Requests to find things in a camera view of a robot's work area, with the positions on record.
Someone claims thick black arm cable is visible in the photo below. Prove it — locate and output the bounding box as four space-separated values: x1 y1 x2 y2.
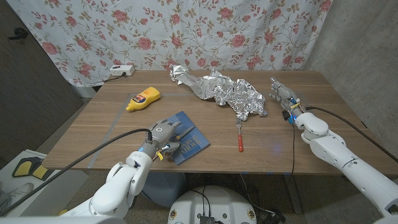
304 106 398 164
0 128 153 215

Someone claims blue notebook with gold lettering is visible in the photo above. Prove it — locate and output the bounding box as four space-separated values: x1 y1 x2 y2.
163 111 210 166

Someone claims black device on floor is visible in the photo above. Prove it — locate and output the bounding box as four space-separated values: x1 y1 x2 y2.
262 208 286 224

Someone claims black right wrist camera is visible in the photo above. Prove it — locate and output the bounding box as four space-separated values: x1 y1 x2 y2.
282 109 296 124

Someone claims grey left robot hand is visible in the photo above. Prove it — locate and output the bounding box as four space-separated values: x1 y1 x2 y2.
141 119 183 159

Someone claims blue-grey stool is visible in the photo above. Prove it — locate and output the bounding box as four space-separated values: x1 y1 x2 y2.
141 172 187 208

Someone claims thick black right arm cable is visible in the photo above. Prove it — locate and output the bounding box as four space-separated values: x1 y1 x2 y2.
304 106 398 164

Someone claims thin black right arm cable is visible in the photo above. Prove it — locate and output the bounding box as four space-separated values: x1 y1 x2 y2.
290 123 296 175

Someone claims floral backdrop cloth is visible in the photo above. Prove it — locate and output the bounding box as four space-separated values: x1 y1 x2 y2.
6 0 333 88

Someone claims fork with red handle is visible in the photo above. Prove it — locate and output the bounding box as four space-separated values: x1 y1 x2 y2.
236 117 244 153

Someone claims white floor board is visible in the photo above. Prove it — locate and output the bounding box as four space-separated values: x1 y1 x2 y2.
0 149 90 217

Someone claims black power strip cable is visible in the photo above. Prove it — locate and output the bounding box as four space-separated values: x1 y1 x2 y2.
104 72 127 83

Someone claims white power strip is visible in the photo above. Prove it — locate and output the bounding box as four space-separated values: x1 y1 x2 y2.
109 64 136 77

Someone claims yellow mustard bottle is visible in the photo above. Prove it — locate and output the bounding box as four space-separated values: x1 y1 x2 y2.
125 86 162 113

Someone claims aluminum foil sheet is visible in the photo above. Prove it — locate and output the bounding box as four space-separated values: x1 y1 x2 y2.
169 64 268 121

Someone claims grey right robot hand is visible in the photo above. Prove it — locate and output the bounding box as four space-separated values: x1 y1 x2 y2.
269 77 304 118

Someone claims grey table leg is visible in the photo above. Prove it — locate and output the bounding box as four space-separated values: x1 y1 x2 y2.
282 174 303 215

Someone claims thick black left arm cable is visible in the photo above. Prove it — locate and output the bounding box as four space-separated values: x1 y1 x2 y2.
0 128 153 215

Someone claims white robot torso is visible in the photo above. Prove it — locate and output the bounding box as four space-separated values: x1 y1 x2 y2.
167 185 257 224

